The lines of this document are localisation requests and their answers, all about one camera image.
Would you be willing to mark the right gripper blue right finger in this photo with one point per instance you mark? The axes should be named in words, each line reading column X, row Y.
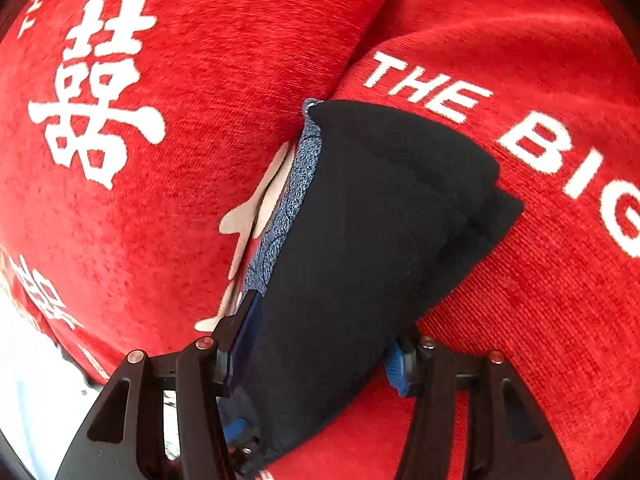
column 402, row 366

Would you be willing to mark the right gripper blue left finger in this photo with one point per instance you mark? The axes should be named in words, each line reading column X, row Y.
column 235, row 336

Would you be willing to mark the black pants with blue waistband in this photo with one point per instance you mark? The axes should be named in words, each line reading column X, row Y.
column 383, row 214

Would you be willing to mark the red folded quilt with letters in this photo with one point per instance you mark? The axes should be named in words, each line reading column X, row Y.
column 137, row 137

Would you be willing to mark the red blanket with white characters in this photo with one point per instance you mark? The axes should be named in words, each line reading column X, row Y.
column 550, row 88

